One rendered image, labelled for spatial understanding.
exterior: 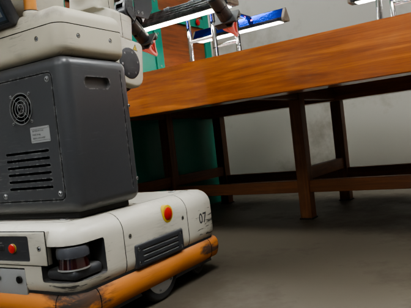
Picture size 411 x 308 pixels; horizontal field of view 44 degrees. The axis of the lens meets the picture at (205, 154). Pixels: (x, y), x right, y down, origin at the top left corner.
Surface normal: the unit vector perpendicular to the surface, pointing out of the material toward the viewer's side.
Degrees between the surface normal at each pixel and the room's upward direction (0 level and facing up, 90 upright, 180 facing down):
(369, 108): 90
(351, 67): 90
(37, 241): 90
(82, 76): 90
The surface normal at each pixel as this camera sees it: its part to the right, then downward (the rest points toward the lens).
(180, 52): 0.82, -0.07
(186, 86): -0.56, 0.08
